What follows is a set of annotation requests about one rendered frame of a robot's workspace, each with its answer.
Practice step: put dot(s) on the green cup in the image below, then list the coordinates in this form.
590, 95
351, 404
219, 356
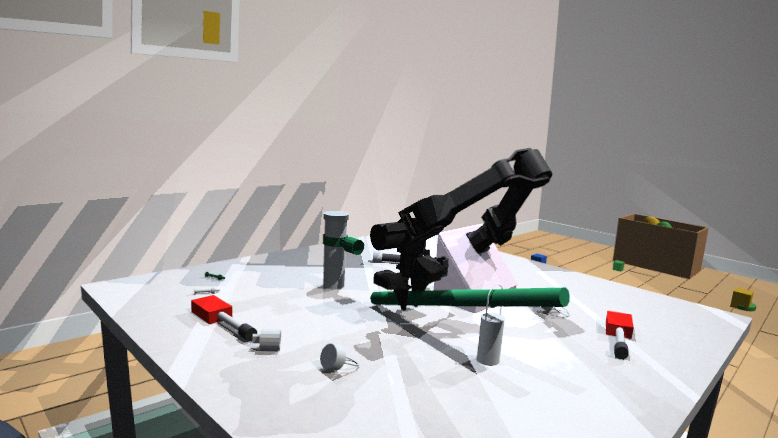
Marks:
349, 244

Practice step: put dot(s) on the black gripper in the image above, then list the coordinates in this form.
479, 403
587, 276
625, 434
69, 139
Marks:
398, 282

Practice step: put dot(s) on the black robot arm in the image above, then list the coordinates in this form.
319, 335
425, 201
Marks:
434, 213

